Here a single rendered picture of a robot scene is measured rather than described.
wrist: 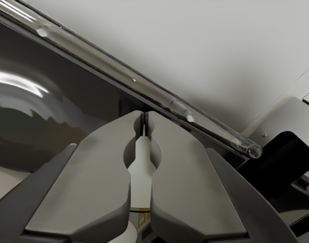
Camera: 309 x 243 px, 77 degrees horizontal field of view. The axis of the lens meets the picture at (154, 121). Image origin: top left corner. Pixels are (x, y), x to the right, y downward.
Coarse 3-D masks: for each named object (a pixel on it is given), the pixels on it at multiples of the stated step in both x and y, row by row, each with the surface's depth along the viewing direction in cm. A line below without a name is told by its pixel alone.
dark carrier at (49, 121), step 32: (0, 32) 11; (0, 64) 12; (32, 64) 12; (64, 64) 12; (0, 96) 13; (32, 96) 13; (64, 96) 13; (96, 96) 13; (128, 96) 13; (0, 128) 15; (32, 128) 15; (64, 128) 15; (96, 128) 15; (192, 128) 15; (0, 160) 16; (32, 160) 16; (0, 192) 18
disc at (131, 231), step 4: (128, 224) 21; (132, 224) 21; (128, 228) 21; (132, 228) 21; (124, 232) 22; (128, 232) 22; (132, 232) 22; (136, 232) 22; (120, 236) 22; (124, 236) 22; (128, 236) 22; (132, 236) 22; (136, 236) 22; (112, 240) 23; (116, 240) 23; (120, 240) 23; (124, 240) 23; (128, 240) 23; (132, 240) 23
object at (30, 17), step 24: (0, 0) 10; (24, 0) 11; (24, 24) 11; (48, 24) 11; (72, 48) 11; (96, 48) 12; (120, 72) 12; (144, 96) 13; (168, 96) 13; (216, 120) 15; (240, 144) 15
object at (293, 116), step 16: (288, 112) 19; (304, 112) 17; (272, 128) 19; (288, 128) 18; (304, 128) 17; (272, 144) 19; (304, 176) 15; (288, 192) 15; (304, 192) 14; (288, 208) 15; (304, 208) 14; (288, 224) 14; (304, 224) 14; (160, 240) 28
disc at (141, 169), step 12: (144, 132) 15; (144, 144) 15; (144, 156) 16; (132, 168) 17; (144, 168) 17; (132, 180) 17; (144, 180) 18; (132, 192) 18; (144, 192) 18; (132, 204) 19; (144, 204) 19
